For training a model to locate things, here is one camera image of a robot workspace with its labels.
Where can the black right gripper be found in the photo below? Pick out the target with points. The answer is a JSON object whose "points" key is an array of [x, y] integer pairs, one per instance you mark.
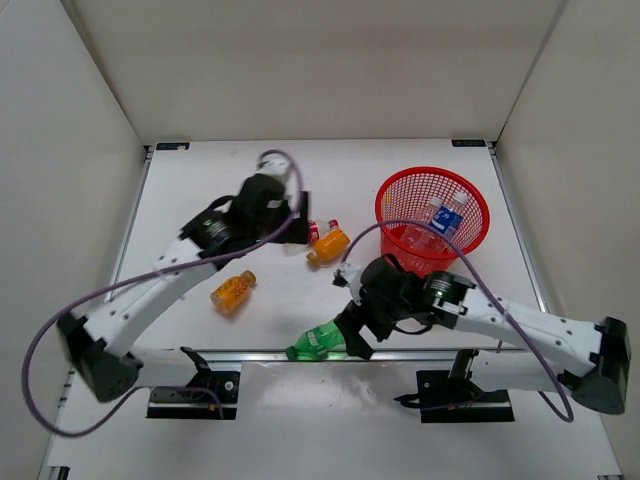
{"points": [[351, 319]]}

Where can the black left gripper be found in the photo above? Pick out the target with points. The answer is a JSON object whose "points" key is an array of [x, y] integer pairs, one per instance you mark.
{"points": [[298, 232]]}

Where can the clear bottle with red label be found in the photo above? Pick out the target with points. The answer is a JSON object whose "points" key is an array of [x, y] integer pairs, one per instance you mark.
{"points": [[318, 229]]}

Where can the green plastic bottle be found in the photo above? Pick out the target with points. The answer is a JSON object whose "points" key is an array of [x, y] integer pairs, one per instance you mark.
{"points": [[316, 343]]}

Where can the orange juice bottle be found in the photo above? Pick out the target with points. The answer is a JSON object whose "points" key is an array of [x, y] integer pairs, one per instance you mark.
{"points": [[328, 248]]}

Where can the orange patterned label bottle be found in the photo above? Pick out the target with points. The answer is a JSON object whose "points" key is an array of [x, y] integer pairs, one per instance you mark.
{"points": [[231, 294]]}

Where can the clear water bottle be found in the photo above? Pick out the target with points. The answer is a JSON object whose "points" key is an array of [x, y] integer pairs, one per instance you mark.
{"points": [[419, 238]]}

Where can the blue label water bottle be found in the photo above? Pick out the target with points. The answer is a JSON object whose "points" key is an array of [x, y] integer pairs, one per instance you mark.
{"points": [[448, 218]]}

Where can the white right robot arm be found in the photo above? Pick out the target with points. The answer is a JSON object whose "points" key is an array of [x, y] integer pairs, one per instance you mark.
{"points": [[588, 361]]}

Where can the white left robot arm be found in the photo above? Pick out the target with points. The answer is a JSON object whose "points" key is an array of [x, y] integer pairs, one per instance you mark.
{"points": [[101, 343]]}

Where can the red mesh plastic bin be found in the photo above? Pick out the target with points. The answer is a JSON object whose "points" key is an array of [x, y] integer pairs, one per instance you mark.
{"points": [[445, 200]]}

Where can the left corner label sticker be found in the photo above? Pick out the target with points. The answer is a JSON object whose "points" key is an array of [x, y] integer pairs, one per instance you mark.
{"points": [[172, 146]]}

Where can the corner label sticker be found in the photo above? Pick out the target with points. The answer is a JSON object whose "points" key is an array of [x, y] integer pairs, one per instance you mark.
{"points": [[468, 143], [172, 146]]}

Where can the right corner label sticker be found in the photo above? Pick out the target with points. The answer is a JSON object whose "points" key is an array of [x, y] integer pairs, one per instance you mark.
{"points": [[468, 143]]}

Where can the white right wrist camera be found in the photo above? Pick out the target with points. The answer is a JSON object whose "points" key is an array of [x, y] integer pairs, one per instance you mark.
{"points": [[348, 275]]}

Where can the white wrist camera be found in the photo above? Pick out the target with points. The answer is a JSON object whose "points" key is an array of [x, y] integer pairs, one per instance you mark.
{"points": [[277, 168], [348, 275]]}

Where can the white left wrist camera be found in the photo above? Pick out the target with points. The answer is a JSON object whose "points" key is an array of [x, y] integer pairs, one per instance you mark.
{"points": [[277, 168]]}

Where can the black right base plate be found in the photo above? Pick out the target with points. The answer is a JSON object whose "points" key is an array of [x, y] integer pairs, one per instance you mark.
{"points": [[442, 400]]}

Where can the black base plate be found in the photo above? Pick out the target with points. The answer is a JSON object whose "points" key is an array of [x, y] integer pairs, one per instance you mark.
{"points": [[442, 400], [174, 404]]}

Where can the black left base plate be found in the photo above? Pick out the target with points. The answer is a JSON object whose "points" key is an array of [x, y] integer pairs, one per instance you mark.
{"points": [[174, 404]]}

